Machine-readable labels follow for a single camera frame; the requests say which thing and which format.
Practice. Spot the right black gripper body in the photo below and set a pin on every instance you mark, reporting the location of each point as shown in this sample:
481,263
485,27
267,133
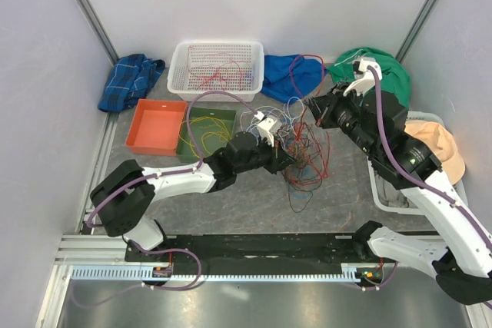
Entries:
342,110

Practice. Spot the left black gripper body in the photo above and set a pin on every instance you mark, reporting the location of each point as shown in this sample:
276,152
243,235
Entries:
267,157

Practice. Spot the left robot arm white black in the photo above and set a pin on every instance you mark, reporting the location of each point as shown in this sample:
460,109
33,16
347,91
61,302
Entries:
123,197

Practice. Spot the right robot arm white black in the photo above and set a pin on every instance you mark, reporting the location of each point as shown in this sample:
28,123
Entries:
462,266

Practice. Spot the bright blue cloth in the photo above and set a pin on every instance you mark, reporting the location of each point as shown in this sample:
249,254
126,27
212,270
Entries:
292,76

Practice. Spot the green garment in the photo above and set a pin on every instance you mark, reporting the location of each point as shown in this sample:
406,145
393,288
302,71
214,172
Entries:
395,79

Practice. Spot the white perforated basket right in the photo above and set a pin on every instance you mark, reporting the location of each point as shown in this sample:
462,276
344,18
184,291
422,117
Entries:
412,210

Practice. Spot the white perforated basket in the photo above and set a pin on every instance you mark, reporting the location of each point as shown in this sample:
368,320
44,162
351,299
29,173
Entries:
412,210
236,67

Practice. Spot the white perforated basket rear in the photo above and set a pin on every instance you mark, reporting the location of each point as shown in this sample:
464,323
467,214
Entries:
236,67

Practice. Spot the grey cloth in basket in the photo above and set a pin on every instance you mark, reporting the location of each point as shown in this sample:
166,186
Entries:
388,195

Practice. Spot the peach bucket hat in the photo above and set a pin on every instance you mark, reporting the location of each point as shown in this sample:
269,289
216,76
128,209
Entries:
442,144

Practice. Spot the orange plastic tray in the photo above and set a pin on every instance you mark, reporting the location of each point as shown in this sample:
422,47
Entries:
155,127

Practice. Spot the blue plaid cloth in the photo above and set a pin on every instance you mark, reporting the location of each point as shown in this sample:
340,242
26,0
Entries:
131,79

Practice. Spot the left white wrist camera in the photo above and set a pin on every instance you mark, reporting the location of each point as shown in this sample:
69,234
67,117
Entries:
267,129

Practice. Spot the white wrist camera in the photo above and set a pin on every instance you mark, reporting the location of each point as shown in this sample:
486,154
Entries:
364,80
267,129

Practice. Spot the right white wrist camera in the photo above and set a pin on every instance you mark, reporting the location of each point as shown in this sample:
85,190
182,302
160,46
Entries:
364,80

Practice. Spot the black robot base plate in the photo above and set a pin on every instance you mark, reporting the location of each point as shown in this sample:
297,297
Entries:
272,254

